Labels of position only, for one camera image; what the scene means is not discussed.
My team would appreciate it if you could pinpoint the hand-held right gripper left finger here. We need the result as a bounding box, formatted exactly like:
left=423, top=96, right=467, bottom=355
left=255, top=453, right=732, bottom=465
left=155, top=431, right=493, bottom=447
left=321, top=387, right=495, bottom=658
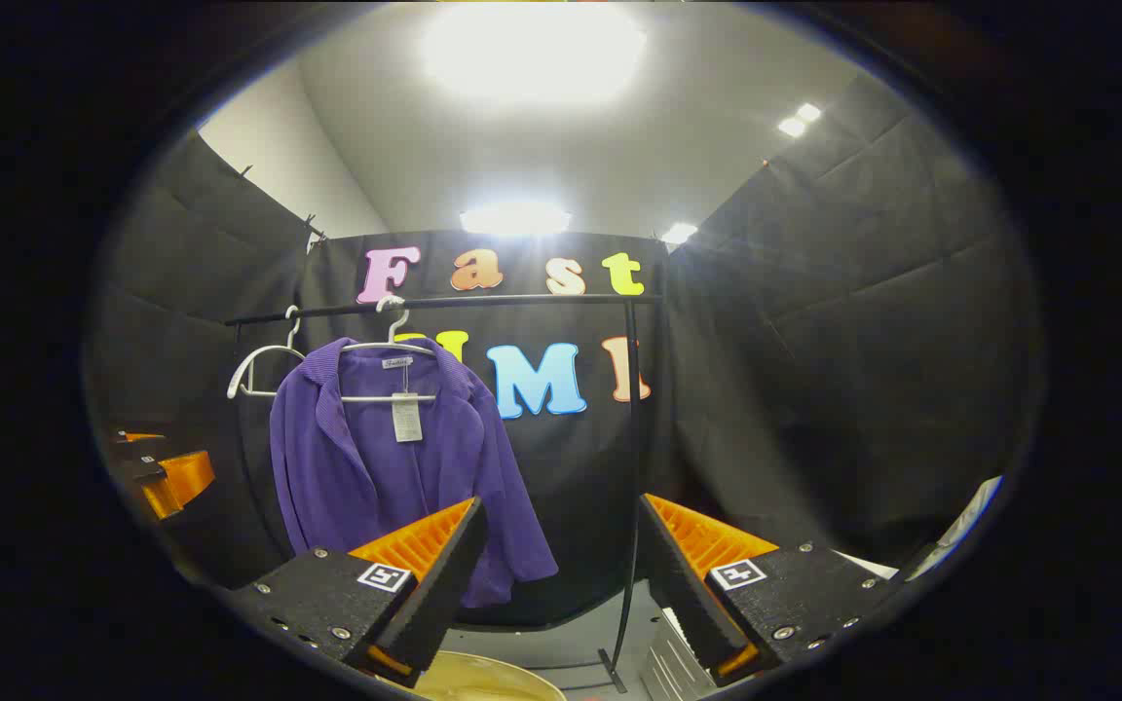
left=230, top=497, right=490, bottom=689

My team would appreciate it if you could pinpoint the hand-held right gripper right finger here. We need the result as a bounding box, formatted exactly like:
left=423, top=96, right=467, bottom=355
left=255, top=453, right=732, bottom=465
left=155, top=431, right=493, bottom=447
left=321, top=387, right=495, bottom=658
left=636, top=492, right=901, bottom=686

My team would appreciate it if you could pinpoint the beige round laundry hamper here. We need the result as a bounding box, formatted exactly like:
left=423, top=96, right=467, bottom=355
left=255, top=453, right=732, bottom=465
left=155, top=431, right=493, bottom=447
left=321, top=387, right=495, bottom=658
left=395, top=649, right=570, bottom=701

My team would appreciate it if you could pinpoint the purple knit cardigan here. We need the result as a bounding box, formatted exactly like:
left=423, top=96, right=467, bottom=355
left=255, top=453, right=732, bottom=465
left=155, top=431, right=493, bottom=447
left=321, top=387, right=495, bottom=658
left=269, top=336, right=560, bottom=610

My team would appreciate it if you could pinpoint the white plastic clothes hanger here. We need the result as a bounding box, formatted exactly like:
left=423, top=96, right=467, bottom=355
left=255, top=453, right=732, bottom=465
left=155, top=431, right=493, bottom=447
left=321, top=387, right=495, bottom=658
left=226, top=305, right=308, bottom=401
left=339, top=295, right=440, bottom=404

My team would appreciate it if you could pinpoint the black metal clothes rack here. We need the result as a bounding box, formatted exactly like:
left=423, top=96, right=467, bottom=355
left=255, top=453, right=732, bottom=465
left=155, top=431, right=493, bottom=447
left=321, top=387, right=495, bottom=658
left=223, top=292, right=667, bottom=694

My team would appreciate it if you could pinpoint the white ribbed plastic box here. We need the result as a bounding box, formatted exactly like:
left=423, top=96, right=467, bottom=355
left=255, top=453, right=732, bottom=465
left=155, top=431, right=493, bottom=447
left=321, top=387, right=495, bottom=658
left=637, top=606, right=724, bottom=701

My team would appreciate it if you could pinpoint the black backdrop cloth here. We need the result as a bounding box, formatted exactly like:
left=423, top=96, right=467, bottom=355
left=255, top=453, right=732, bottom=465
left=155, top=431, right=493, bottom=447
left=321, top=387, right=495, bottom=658
left=84, top=73, right=1044, bottom=629

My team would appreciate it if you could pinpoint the long ceiling light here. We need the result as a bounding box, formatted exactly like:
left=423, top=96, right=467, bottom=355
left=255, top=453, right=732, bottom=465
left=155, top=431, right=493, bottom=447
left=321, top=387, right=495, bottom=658
left=459, top=203, right=573, bottom=238

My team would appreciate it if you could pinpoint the large ceiling light panel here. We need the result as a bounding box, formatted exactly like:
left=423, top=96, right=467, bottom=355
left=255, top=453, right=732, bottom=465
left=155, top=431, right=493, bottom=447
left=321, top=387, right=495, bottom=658
left=420, top=0, right=650, bottom=104

